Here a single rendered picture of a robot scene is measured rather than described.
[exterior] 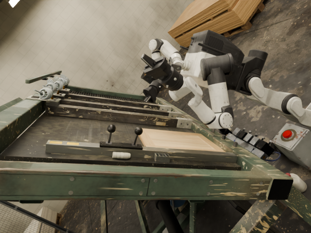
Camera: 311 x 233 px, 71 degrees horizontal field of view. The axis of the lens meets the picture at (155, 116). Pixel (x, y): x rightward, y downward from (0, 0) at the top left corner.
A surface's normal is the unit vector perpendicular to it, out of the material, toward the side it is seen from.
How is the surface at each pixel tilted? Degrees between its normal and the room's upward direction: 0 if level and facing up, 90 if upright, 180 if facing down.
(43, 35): 90
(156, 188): 90
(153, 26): 90
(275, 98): 90
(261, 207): 0
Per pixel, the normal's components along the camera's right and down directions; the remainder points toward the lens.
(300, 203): 0.25, 0.25
